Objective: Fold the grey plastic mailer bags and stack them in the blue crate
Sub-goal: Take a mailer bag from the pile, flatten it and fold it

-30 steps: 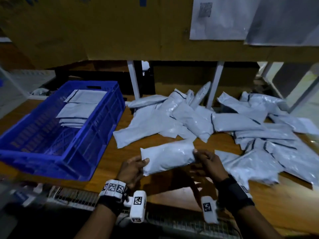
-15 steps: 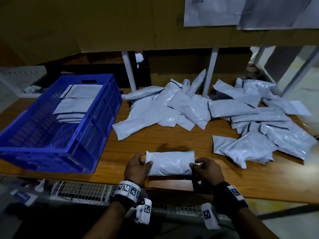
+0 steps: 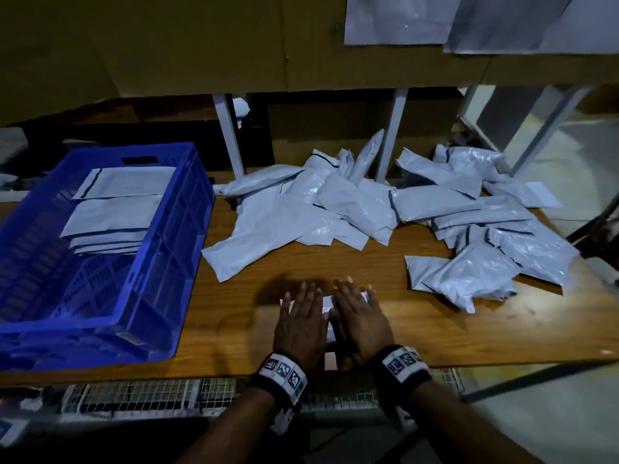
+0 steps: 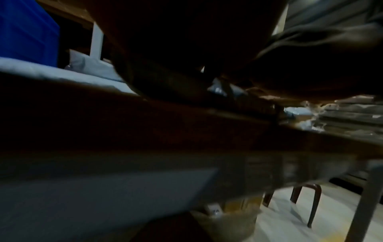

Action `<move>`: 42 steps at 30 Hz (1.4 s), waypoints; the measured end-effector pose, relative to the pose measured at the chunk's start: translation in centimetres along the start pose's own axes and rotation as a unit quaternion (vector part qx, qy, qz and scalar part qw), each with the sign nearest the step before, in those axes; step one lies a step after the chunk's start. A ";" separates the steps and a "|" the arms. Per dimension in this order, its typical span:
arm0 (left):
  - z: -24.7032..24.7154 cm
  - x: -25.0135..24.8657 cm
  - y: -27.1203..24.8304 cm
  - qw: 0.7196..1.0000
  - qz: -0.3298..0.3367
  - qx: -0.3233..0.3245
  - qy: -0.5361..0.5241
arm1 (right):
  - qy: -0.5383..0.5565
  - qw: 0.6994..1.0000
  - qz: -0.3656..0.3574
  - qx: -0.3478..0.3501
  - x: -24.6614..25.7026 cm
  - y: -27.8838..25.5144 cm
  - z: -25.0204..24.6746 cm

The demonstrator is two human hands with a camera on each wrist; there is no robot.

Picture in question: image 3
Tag person's left hand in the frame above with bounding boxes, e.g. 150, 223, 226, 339
273, 282, 330, 373

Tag person's right hand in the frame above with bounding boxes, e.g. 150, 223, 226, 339
331, 277, 396, 368

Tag grey mailer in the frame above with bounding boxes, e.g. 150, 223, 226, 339
280, 289, 371, 346

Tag pile of grey mailer bags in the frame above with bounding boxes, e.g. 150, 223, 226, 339
201, 130, 580, 313

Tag blue plastic crate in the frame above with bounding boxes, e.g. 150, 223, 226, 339
0, 142, 216, 371

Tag packed white bags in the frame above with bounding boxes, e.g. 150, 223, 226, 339
60, 166, 177, 255

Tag person's right forearm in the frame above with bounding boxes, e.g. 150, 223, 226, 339
406, 382, 543, 464

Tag person's left forearm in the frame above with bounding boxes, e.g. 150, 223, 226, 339
179, 386, 279, 464

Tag left marker wristband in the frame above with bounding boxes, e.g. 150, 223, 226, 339
250, 353, 309, 407

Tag marker wristband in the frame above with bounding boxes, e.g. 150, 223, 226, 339
250, 353, 309, 407
369, 343, 433, 398

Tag right marker wristband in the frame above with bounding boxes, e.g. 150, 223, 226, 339
369, 343, 433, 398

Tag wooden table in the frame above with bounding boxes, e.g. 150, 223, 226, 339
0, 169, 619, 387

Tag white metal shelf leg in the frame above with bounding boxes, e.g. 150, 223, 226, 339
511, 86, 591, 178
213, 94, 246, 180
375, 88, 409, 180

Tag white wire rack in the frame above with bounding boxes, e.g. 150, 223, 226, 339
58, 367, 466, 421

